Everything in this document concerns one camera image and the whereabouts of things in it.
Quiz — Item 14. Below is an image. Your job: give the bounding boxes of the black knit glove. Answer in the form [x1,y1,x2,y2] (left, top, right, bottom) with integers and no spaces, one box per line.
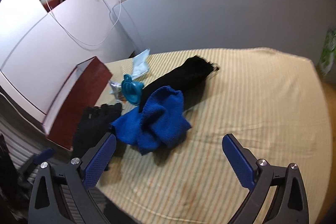
[71,103,122,158]

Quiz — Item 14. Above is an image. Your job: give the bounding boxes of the blue knitted cloth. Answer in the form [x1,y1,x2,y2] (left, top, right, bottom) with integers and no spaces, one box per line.
[111,86,191,155]

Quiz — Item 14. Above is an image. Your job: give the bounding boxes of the teal collapsible funnel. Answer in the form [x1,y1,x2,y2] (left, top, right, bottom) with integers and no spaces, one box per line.
[121,74,144,106]

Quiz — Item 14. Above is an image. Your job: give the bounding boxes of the black folded cloth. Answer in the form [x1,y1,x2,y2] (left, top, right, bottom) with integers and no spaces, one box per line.
[138,55,220,113]

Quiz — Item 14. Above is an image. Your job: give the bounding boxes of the clear plastic packet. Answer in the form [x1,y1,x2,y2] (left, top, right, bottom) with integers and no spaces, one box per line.
[131,48,150,80]

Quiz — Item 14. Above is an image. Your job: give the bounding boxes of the green white tissue pack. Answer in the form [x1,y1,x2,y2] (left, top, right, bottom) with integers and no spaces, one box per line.
[318,30,335,76]

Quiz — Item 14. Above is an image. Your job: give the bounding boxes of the red ceramic jar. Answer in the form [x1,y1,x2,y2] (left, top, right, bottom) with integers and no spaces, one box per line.
[40,0,61,12]

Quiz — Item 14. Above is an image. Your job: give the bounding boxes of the white hanging cable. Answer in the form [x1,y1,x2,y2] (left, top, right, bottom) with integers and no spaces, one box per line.
[26,0,124,48]

